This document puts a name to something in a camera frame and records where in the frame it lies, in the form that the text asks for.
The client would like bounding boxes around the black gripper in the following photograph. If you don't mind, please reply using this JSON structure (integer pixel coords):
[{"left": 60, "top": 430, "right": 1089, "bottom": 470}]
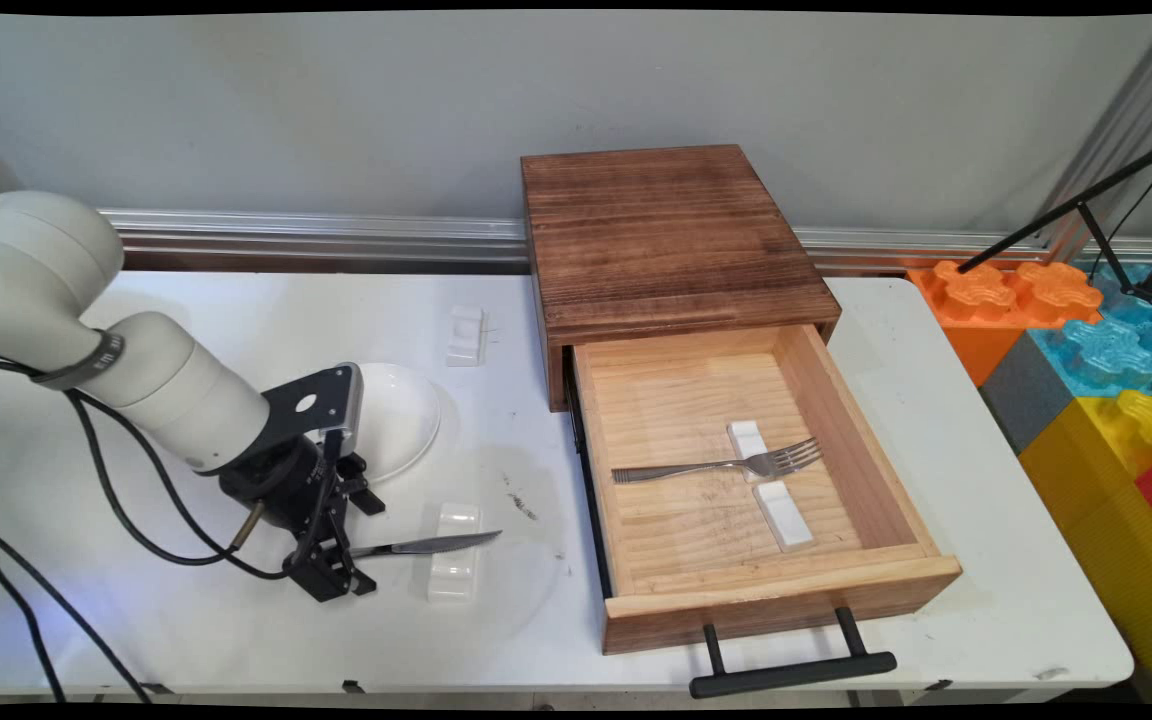
[{"left": 218, "top": 438, "right": 388, "bottom": 604}]

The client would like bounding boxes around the silver table knife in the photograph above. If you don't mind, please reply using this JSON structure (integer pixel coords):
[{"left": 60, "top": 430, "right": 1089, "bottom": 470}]
[{"left": 350, "top": 529, "right": 505, "bottom": 560}]

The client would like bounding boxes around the large white cutlery rest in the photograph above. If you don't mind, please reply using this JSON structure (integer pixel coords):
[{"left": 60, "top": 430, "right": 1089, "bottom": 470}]
[{"left": 425, "top": 502, "right": 485, "bottom": 602}]

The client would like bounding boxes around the white round plate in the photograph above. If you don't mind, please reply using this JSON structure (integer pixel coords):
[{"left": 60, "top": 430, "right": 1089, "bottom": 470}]
[{"left": 354, "top": 361, "right": 442, "bottom": 486}]

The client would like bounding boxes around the small white cutlery rest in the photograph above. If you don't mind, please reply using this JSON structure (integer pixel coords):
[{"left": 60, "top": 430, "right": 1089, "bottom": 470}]
[{"left": 443, "top": 304, "right": 488, "bottom": 369}]

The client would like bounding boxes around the light wooden drawer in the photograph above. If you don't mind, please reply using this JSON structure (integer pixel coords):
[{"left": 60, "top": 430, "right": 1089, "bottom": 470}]
[{"left": 568, "top": 322, "right": 965, "bottom": 657}]

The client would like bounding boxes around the silver fork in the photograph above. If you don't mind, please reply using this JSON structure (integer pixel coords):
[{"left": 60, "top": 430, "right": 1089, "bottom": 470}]
[{"left": 612, "top": 437, "right": 824, "bottom": 486}]

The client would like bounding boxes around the dark brown wooden cabinet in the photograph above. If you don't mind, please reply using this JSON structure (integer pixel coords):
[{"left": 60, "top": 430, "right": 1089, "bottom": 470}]
[{"left": 520, "top": 144, "right": 844, "bottom": 414}]

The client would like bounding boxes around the long white cutlery rest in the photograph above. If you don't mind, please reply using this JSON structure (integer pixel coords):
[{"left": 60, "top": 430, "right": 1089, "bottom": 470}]
[{"left": 726, "top": 419, "right": 816, "bottom": 552}]

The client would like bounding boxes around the orange foam block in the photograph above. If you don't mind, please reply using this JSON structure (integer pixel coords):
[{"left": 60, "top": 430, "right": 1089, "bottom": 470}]
[{"left": 907, "top": 259, "right": 1106, "bottom": 388}]

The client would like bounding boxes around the grey foam block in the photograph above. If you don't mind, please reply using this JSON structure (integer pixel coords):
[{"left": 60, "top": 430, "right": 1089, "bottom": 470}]
[{"left": 978, "top": 329, "right": 1078, "bottom": 457}]

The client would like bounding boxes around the yellow foam block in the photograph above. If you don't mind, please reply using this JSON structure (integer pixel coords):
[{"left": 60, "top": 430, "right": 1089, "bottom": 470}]
[{"left": 1018, "top": 387, "right": 1152, "bottom": 705}]

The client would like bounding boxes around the blue foam block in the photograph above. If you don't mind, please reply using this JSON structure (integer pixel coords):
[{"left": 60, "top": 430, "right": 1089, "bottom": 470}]
[{"left": 1025, "top": 261, "right": 1152, "bottom": 402}]

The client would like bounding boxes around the black tripod stand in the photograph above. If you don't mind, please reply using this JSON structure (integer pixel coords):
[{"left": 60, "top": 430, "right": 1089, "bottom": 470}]
[{"left": 956, "top": 130, "right": 1152, "bottom": 307}]

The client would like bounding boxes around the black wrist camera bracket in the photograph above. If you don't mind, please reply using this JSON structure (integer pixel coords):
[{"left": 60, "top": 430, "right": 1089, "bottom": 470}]
[{"left": 260, "top": 362, "right": 366, "bottom": 463}]

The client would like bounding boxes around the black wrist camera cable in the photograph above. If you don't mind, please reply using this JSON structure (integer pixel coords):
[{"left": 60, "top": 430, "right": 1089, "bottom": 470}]
[{"left": 0, "top": 343, "right": 293, "bottom": 583}]

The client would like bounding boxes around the aluminium wall rail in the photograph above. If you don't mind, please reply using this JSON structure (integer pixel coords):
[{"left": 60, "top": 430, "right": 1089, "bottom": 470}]
[{"left": 96, "top": 206, "right": 1152, "bottom": 269}]

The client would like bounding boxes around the black cable with silver plug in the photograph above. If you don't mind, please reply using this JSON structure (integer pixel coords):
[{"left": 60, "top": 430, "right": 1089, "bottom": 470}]
[{"left": 0, "top": 535, "right": 69, "bottom": 704}]

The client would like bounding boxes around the black drawer handle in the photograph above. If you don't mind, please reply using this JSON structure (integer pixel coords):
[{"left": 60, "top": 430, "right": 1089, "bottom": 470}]
[{"left": 688, "top": 605, "right": 899, "bottom": 700}]

